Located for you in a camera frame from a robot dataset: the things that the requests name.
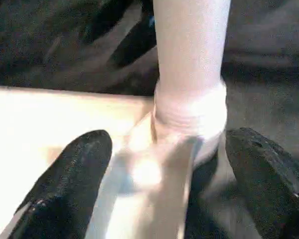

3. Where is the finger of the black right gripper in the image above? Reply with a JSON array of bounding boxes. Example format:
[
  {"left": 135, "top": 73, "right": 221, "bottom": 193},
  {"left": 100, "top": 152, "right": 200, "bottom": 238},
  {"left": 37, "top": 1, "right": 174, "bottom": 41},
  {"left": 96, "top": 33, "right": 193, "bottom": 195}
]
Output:
[{"left": 106, "top": 18, "right": 158, "bottom": 68}]

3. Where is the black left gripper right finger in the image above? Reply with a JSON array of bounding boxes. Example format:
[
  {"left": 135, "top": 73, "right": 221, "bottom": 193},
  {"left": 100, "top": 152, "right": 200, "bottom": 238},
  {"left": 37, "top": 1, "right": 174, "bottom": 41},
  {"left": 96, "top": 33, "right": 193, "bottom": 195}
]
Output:
[{"left": 225, "top": 127, "right": 299, "bottom": 239}]

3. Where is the white plastic table leg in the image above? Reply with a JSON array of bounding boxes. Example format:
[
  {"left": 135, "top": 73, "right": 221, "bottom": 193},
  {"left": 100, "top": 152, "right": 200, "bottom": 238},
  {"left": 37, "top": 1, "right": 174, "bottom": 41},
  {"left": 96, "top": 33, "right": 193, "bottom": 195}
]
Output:
[{"left": 150, "top": 0, "right": 232, "bottom": 134}]

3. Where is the black mat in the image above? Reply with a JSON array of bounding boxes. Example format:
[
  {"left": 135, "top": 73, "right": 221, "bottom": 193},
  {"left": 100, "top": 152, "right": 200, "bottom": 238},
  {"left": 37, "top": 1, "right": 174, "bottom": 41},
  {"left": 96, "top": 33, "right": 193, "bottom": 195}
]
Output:
[{"left": 0, "top": 0, "right": 299, "bottom": 239}]

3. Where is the white plastic table top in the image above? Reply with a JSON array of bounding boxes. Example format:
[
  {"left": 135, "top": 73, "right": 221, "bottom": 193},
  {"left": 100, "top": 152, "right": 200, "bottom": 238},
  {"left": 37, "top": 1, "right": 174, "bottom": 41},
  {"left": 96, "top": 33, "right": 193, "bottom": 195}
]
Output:
[{"left": 0, "top": 84, "right": 228, "bottom": 239}]

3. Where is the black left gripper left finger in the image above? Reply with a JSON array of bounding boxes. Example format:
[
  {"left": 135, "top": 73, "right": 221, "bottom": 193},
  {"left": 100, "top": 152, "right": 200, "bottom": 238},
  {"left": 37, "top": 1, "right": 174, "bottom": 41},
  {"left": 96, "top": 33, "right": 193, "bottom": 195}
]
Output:
[{"left": 9, "top": 129, "right": 113, "bottom": 239}]

